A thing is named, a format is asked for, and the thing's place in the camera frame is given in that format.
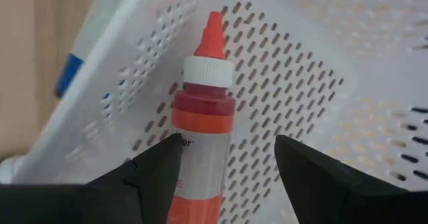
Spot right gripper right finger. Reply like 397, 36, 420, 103
274, 135, 412, 224

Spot white perforated plastic basket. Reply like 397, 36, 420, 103
0, 0, 428, 224

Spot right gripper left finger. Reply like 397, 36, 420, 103
87, 133, 183, 224

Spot orange food colouring bottle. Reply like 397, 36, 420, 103
166, 11, 237, 224

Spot blue food colouring bottle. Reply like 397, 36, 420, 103
54, 0, 134, 100

